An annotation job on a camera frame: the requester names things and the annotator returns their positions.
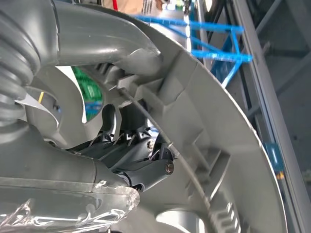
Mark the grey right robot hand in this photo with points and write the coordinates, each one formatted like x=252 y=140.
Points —
x=72 y=180

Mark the blue metal shelf rack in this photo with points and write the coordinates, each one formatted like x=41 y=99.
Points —
x=218 y=55

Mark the green plastic crate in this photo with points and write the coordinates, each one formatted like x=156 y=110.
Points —
x=90 y=90

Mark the red barrier belt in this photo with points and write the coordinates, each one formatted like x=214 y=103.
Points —
x=115 y=4

